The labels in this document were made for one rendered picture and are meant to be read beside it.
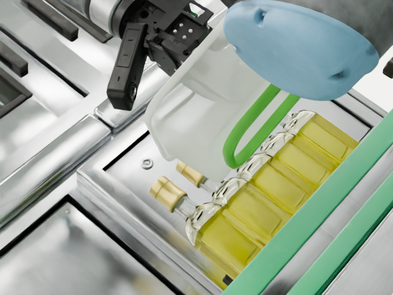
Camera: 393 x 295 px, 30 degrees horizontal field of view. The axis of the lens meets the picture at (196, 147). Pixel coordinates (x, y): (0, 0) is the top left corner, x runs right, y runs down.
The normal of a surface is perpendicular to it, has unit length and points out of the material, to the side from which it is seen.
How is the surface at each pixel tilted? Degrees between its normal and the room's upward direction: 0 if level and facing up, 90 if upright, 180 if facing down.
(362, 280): 90
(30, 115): 90
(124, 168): 90
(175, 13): 82
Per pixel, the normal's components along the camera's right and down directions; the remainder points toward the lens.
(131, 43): -0.15, -0.44
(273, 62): -0.57, 0.79
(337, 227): 0.11, -0.57
